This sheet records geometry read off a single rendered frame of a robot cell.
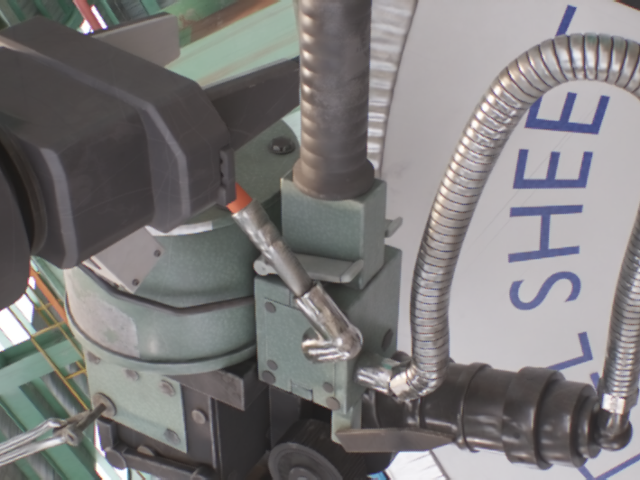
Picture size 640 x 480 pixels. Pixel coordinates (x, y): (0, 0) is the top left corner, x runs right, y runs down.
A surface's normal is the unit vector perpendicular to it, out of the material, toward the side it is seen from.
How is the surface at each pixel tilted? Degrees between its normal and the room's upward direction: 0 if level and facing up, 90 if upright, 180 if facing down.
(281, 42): 90
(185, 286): 95
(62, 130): 115
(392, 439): 47
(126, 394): 58
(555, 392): 101
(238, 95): 129
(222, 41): 90
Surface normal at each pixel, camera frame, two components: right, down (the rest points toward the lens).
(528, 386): -0.32, -0.75
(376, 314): 0.86, 0.29
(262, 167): 0.00, -0.81
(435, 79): 0.07, 0.52
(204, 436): -0.50, 0.50
